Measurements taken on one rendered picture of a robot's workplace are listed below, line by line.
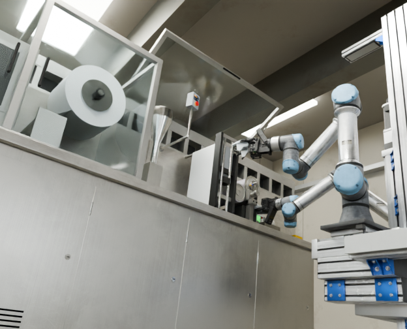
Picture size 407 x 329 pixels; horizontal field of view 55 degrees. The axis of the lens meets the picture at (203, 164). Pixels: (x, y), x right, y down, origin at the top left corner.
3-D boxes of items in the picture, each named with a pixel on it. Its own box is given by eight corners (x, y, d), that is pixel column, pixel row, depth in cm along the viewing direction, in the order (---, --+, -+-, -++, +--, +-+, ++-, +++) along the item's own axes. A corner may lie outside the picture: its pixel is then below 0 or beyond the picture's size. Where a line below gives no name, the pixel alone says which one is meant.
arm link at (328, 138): (351, 105, 205) (287, 174, 206) (347, 93, 196) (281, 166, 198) (370, 115, 198) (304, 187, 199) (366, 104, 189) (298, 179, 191)
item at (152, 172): (140, 204, 207) (157, 111, 230) (127, 208, 217) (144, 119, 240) (162, 211, 215) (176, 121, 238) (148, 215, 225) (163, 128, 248)
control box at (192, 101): (194, 104, 244) (195, 91, 248) (185, 106, 247) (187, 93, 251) (200, 109, 249) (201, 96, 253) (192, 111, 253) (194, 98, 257)
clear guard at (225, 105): (166, 34, 236) (166, 34, 236) (123, 97, 256) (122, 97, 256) (279, 107, 296) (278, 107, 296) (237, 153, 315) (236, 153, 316)
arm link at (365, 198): (371, 209, 180) (370, 182, 186) (367, 200, 170) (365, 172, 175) (344, 211, 186) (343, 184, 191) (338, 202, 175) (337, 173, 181)
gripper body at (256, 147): (245, 151, 197) (268, 149, 191) (247, 137, 201) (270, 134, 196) (251, 159, 203) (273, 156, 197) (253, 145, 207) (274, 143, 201)
